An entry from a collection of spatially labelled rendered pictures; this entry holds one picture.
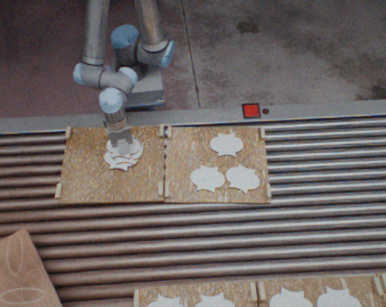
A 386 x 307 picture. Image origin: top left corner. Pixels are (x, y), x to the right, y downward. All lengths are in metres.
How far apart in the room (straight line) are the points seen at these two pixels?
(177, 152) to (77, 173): 0.41
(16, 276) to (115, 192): 0.44
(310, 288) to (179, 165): 0.66
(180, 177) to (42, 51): 2.20
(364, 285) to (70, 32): 2.91
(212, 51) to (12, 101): 1.57
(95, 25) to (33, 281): 0.86
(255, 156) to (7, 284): 1.00
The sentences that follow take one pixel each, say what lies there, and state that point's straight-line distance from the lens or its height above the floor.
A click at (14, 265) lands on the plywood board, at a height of 1.04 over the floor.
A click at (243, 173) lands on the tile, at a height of 0.95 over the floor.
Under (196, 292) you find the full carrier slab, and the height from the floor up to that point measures 0.94.
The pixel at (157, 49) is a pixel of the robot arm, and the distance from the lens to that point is 1.64.
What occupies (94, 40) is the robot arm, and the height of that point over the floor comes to 1.37.
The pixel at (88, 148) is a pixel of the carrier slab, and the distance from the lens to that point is 1.71.
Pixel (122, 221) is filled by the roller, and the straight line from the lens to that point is 1.55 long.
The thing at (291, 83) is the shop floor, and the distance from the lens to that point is 3.19.
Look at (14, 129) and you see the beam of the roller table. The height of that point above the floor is 0.91.
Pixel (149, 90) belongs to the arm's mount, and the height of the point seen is 0.96.
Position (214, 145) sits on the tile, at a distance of 1.65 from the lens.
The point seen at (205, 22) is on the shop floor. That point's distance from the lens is 3.57.
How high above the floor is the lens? 2.35
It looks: 59 degrees down
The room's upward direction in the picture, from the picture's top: straight up
